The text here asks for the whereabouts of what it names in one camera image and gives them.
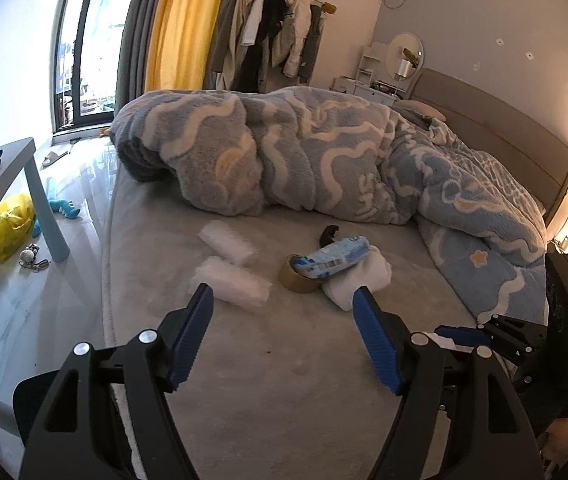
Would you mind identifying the white hanging shirt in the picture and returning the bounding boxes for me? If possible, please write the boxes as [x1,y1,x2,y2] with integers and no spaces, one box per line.
[241,0,265,46]

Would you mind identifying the blue wet wipes packet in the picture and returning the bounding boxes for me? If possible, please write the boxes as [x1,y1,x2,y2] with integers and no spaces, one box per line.
[291,235,372,279]

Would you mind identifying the yellow plastic bag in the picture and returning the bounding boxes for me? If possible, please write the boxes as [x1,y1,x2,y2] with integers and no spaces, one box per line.
[0,194,37,263]

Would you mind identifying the grey hanging trousers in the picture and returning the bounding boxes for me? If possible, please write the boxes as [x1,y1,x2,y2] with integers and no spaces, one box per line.
[299,2,327,83]

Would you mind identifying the bed with grey sheet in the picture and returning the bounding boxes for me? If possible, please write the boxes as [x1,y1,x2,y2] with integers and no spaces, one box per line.
[99,160,482,480]

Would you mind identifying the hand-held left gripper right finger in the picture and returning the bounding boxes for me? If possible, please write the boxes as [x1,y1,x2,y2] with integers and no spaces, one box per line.
[351,286,545,480]

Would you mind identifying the person's right forearm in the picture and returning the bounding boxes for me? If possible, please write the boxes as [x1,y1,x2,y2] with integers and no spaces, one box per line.
[539,412,568,480]

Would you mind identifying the teal plush toy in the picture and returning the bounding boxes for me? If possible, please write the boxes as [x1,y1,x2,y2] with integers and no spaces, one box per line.
[46,177,82,221]

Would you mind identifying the white folded cloth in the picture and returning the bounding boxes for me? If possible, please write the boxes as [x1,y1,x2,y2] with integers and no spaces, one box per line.
[324,246,394,311]

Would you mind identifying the white plastic packet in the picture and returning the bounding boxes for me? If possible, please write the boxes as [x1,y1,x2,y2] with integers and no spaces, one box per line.
[199,220,257,266]
[194,256,272,306]

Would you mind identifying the brown tape roll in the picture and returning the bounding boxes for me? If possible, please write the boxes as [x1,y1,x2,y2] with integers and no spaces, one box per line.
[279,255,332,295]

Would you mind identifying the grey curtain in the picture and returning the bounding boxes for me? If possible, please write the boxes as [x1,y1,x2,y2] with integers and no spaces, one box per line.
[116,0,175,111]

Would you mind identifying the grey pillow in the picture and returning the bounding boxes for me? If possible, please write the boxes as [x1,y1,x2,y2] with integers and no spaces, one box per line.
[394,99,447,123]

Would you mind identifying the white dressing table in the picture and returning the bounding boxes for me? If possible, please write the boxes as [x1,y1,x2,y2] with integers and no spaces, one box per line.
[333,45,410,106]

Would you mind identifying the round wall mirror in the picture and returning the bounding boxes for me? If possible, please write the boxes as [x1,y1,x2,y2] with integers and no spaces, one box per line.
[388,32,425,82]

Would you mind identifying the black framed window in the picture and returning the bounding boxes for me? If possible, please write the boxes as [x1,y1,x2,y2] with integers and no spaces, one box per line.
[54,0,137,133]

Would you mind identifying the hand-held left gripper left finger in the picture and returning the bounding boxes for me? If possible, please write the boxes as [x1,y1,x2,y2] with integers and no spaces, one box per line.
[16,282,215,480]

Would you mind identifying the keychain with pompom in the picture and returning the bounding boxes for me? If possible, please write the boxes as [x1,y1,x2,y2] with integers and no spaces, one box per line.
[18,244,51,272]

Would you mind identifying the black hanging jacket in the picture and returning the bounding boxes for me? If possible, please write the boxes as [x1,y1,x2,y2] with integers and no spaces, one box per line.
[241,0,295,93]

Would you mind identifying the blue patterned fleece blanket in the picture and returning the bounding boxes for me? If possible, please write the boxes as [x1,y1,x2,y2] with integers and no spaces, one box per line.
[111,85,550,326]

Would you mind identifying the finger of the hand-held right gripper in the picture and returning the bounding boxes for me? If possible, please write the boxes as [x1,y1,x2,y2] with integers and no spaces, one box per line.
[506,349,553,397]
[434,312,551,352]

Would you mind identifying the yellow curtain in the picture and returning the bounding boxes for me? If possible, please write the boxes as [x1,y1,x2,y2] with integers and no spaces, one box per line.
[144,0,235,93]

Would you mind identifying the light grey hanging jacket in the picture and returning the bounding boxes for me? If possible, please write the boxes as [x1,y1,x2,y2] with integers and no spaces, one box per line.
[271,0,315,78]

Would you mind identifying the grey upholstered headboard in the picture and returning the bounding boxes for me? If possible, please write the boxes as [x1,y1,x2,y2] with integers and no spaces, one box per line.
[406,67,568,226]

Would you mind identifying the light blue table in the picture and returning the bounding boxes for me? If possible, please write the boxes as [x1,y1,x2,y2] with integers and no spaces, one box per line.
[0,137,71,436]

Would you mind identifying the beige hanging coat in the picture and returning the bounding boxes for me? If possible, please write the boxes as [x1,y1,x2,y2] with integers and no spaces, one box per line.
[209,0,257,91]

